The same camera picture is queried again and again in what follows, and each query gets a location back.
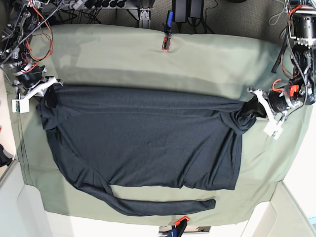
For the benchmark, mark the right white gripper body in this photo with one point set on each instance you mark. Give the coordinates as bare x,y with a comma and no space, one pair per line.
40,88

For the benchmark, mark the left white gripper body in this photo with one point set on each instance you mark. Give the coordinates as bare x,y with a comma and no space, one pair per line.
262,98

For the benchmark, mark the dark long-sleeve T-shirt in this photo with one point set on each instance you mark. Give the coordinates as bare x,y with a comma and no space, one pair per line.
105,136

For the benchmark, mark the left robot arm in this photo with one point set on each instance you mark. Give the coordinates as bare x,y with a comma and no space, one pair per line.
297,59

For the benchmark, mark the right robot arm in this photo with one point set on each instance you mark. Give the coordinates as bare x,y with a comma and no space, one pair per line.
19,20

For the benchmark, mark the black object left edge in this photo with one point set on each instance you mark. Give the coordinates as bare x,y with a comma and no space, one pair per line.
4,159

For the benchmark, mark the green table cloth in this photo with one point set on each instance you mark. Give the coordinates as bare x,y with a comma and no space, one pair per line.
207,64

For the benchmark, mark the white power strip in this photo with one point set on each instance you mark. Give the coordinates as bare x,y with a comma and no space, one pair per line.
73,4

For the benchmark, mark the black power adapter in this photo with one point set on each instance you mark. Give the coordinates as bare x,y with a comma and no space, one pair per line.
184,9

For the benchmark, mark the top centre blue-orange clamp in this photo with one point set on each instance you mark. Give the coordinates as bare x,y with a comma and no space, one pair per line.
167,31

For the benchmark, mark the bottom orange-black clamp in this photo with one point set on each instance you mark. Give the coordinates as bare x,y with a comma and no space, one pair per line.
179,227

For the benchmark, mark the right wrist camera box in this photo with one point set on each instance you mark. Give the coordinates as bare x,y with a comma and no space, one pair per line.
20,105

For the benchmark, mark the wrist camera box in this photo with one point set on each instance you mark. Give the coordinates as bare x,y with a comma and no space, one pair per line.
273,130
20,105

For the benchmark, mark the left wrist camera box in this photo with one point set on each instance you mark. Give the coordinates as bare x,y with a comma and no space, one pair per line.
273,130

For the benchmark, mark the metal table bracket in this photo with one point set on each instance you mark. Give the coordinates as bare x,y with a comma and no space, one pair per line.
144,18

